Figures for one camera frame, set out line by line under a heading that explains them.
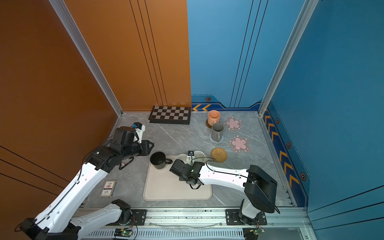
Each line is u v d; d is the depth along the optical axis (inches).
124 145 20.8
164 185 33.2
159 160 35.2
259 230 27.3
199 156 29.7
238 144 40.1
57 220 14.8
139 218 29.0
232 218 28.5
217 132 37.2
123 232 27.8
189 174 23.7
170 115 45.1
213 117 41.8
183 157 33.5
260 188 16.1
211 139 40.5
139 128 24.8
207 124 44.0
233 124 44.2
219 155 37.8
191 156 28.4
